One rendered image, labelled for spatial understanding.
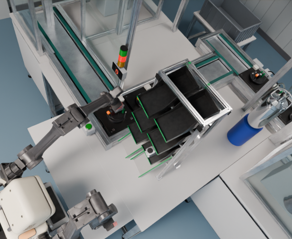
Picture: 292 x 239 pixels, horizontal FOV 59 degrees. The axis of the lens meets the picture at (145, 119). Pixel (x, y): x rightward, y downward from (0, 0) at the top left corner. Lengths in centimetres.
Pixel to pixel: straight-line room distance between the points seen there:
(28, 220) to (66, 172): 65
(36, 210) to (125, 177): 75
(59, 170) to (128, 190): 48
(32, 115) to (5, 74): 65
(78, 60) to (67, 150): 77
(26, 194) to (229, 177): 141
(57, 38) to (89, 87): 57
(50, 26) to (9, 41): 130
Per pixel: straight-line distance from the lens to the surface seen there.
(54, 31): 245
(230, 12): 377
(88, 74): 213
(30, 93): 318
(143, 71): 230
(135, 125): 158
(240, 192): 208
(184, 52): 260
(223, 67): 257
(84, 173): 180
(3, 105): 315
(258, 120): 193
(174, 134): 123
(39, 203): 127
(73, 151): 186
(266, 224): 213
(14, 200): 127
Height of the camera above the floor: 258
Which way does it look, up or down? 58 degrees down
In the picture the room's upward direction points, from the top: 23 degrees clockwise
